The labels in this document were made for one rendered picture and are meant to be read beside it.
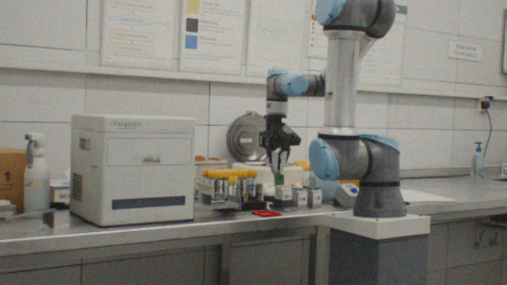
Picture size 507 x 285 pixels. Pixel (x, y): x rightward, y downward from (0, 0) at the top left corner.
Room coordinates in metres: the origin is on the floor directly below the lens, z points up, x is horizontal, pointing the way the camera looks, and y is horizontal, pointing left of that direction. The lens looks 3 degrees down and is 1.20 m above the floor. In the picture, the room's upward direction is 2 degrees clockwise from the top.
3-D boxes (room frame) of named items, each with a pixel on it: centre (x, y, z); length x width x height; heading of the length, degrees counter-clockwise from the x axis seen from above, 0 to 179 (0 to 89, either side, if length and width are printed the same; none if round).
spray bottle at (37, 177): (1.74, 0.61, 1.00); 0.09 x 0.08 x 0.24; 34
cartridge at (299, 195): (2.08, -0.17, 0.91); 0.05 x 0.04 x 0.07; 34
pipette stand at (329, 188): (2.22, -0.27, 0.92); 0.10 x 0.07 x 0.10; 119
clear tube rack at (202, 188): (2.11, 0.06, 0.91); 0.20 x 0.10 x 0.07; 124
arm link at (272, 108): (2.08, -0.08, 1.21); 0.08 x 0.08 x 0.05
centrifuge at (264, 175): (2.37, -0.08, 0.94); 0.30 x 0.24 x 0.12; 25
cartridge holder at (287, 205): (2.03, -0.11, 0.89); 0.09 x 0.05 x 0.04; 32
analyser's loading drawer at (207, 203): (1.83, 0.13, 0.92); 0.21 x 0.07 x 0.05; 124
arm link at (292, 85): (1.99, -0.14, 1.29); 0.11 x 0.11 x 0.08; 23
